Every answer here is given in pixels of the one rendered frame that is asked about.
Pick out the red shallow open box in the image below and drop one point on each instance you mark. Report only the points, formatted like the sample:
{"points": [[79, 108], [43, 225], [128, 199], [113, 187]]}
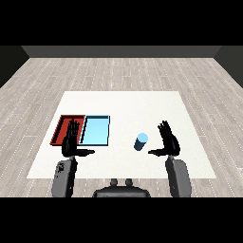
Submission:
{"points": [[63, 129]]}

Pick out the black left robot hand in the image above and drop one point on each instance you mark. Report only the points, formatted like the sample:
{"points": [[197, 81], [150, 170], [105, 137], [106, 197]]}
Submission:
{"points": [[70, 146]]}

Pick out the dark grey robot body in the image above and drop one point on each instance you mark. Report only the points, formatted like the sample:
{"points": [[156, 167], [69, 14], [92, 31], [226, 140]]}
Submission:
{"points": [[121, 190]]}

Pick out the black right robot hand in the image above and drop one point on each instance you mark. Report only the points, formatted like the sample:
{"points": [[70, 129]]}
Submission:
{"points": [[171, 144]]}

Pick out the small blue can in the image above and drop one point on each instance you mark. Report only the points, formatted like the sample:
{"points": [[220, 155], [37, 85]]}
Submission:
{"points": [[140, 142]]}

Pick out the light blue shallow open box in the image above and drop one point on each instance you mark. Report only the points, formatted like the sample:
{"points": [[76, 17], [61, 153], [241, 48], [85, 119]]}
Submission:
{"points": [[96, 130]]}

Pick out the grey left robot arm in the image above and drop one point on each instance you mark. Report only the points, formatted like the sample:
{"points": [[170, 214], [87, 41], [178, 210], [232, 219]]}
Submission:
{"points": [[64, 177]]}

